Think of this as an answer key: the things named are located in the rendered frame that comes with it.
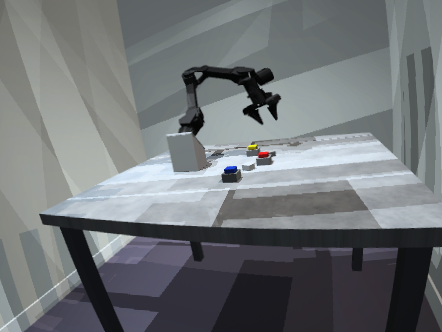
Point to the blue button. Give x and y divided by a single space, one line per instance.
231 174

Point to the red button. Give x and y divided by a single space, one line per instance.
264 158

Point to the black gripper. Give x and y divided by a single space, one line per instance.
256 98

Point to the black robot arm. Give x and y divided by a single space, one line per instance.
193 119

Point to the yellow button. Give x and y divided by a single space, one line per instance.
253 150

